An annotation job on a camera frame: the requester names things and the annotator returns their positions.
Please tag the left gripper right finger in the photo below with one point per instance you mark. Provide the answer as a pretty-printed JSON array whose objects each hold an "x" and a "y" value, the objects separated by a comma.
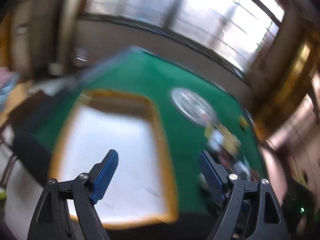
[{"x": 249, "y": 209}]

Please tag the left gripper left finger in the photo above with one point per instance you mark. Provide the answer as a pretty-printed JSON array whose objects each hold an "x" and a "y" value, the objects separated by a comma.
[{"x": 51, "y": 218}]

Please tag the white tray with yellow rim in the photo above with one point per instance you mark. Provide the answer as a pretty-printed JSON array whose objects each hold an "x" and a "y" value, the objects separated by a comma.
[{"x": 115, "y": 141}]

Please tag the small yellow cylinder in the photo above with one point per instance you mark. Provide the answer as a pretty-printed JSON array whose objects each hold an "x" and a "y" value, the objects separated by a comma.
[{"x": 242, "y": 122}]

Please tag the green felt table mat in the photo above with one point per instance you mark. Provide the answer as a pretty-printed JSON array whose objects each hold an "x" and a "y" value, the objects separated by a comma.
[{"x": 138, "y": 71}]

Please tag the round silver table emblem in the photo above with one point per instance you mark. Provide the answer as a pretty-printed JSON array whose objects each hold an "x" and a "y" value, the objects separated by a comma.
[{"x": 193, "y": 107}]

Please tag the window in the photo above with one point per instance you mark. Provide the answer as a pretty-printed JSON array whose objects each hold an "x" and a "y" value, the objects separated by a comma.
[{"x": 234, "y": 31}]

